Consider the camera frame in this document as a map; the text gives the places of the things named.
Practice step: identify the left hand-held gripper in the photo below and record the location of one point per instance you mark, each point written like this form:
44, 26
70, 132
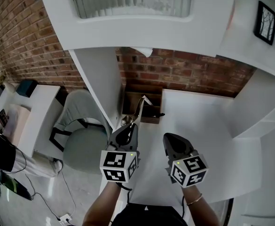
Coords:
115, 165

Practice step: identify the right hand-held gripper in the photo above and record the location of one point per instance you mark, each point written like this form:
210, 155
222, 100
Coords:
189, 171

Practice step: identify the person's left forearm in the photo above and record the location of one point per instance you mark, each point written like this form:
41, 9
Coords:
102, 206

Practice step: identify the person's right forearm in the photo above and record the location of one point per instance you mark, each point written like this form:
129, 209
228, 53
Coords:
203, 211

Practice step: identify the white shelf cabinet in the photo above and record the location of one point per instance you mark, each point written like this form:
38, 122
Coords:
198, 126

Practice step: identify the slim silver metal tool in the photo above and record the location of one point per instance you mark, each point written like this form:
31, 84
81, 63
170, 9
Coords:
137, 108

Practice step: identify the small black item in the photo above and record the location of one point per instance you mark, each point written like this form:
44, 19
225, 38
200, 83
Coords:
160, 114

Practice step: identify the gray chair with black legs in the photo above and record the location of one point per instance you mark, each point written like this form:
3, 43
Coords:
85, 147

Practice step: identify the white card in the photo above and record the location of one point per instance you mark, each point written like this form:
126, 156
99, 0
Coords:
147, 101

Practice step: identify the brown wooden desk organizer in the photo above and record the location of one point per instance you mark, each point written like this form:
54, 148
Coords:
151, 95

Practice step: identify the person's black clothing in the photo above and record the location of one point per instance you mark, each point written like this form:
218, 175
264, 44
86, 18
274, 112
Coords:
149, 216

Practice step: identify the white side desk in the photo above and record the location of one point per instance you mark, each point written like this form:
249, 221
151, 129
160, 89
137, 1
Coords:
43, 107

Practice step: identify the white power strip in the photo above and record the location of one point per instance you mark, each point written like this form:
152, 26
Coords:
65, 218

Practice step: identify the louvered white cabinet door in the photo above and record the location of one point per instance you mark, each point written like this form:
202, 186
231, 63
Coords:
137, 32

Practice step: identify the beige flat box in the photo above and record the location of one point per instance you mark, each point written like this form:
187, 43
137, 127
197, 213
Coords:
18, 123

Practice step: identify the black box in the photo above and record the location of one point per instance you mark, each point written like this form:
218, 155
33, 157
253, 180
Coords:
26, 88

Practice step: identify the black and green bag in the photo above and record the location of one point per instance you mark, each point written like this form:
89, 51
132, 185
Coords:
10, 185

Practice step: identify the white vase with dried flowers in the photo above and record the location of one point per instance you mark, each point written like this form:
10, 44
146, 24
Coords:
8, 86

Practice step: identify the black picture frame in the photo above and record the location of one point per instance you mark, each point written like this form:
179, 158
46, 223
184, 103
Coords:
265, 22

